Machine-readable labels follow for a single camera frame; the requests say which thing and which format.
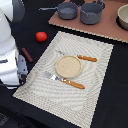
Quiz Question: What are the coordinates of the brown wooden board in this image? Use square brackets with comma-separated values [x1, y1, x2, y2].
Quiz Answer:
[49, 0, 128, 43]

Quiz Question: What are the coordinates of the beige bowl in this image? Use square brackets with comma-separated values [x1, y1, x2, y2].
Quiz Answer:
[118, 4, 128, 30]

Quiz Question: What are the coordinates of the beige woven placemat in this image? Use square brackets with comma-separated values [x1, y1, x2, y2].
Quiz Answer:
[13, 31, 113, 128]

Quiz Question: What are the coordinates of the fork with orange handle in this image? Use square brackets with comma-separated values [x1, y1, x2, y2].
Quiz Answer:
[44, 71, 85, 89]

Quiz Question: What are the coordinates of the beige round plate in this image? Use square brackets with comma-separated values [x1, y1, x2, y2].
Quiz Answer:
[55, 55, 82, 78]

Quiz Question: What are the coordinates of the red toy tomato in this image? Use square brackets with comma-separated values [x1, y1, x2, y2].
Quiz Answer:
[36, 32, 47, 42]

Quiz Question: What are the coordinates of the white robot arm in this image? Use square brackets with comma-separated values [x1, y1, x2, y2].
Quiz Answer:
[0, 0, 28, 89]

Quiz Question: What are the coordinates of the grey frying pan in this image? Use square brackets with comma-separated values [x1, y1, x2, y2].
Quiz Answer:
[38, 2, 80, 20]

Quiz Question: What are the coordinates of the brown toy sausage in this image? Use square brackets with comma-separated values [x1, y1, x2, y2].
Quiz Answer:
[22, 48, 33, 63]

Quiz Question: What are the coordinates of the knife with orange handle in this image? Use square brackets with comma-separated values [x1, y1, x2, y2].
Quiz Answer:
[56, 50, 97, 62]

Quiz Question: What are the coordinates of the grey cooking pot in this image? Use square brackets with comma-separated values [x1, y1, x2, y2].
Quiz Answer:
[80, 0, 105, 25]

